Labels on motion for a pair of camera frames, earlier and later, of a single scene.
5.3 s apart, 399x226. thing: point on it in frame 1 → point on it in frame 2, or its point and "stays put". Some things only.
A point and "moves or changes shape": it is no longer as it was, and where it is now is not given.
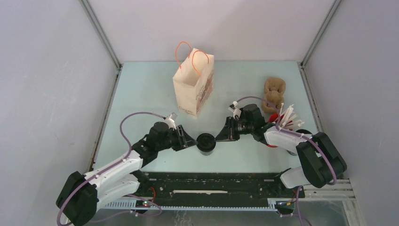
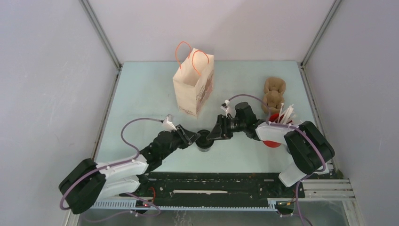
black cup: x=206 y=142 moves or changes shape
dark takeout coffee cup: x=206 y=153 moves or changes shape
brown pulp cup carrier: x=274 y=88 stays put
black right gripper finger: x=226 y=134 → x=216 y=133
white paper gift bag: x=193 y=82 stays put
